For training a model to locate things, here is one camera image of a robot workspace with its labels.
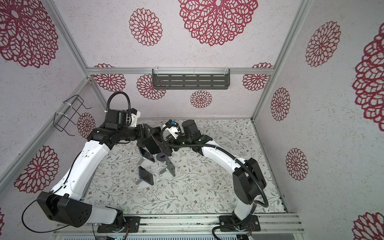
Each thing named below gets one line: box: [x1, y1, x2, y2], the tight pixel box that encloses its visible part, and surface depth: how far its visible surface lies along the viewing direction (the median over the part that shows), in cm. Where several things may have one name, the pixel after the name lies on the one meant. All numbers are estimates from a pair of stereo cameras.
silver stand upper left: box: [137, 157, 154, 169], surface depth 96 cm
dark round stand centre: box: [156, 152, 169, 162], surface depth 100 cm
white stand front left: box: [135, 174, 155, 190], surface depth 87 cm
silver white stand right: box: [159, 167, 174, 179], surface depth 91 cm
